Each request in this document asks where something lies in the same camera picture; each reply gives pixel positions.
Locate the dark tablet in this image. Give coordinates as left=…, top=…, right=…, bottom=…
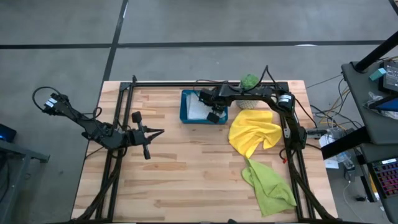
left=369, top=95, right=398, bottom=113

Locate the potted succulent plant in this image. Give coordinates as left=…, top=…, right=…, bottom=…
left=235, top=73, right=261, bottom=110

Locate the grey metal stand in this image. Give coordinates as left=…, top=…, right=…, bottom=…
left=0, top=139, right=50, bottom=224

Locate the black side desk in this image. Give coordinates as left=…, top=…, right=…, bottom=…
left=320, top=60, right=398, bottom=224

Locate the clear plastic bag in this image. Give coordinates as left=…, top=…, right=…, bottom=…
left=366, top=91, right=398, bottom=121

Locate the backlit computer keyboard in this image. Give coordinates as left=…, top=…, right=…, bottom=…
left=371, top=157, right=398, bottom=199

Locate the yellow microfiber towel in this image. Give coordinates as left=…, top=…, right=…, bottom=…
left=228, top=109, right=284, bottom=159

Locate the black slanted pole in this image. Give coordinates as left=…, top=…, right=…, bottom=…
left=354, top=30, right=398, bottom=73

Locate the small teal box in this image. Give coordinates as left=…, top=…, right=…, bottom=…
left=369, top=67, right=387, bottom=82

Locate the teal plastic bin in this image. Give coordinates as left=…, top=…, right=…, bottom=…
left=179, top=89, right=229, bottom=125

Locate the white paper sheet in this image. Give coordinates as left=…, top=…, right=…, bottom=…
left=319, top=139, right=351, bottom=170

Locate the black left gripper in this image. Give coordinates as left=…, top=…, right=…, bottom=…
left=126, top=111, right=165, bottom=161

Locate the black device with blue light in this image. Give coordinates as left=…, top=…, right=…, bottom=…
left=0, top=123, right=17, bottom=144

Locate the grey waffle towel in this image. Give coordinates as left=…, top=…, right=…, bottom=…
left=185, top=92, right=227, bottom=121

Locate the green microfiber towel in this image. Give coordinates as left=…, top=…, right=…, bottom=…
left=241, top=158, right=298, bottom=218

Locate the black power adapter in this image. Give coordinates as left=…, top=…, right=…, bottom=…
left=343, top=160, right=357, bottom=183

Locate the grey floor cable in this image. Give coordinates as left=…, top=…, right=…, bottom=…
left=306, top=73, right=343, bottom=90

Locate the black aluminium frame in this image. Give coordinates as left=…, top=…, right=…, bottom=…
left=74, top=74, right=341, bottom=224

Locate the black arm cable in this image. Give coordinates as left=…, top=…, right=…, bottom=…
left=32, top=86, right=63, bottom=112

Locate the grey power strip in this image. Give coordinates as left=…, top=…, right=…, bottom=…
left=306, top=128, right=328, bottom=139

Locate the dark desk monitor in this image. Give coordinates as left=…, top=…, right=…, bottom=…
left=381, top=60, right=398, bottom=94

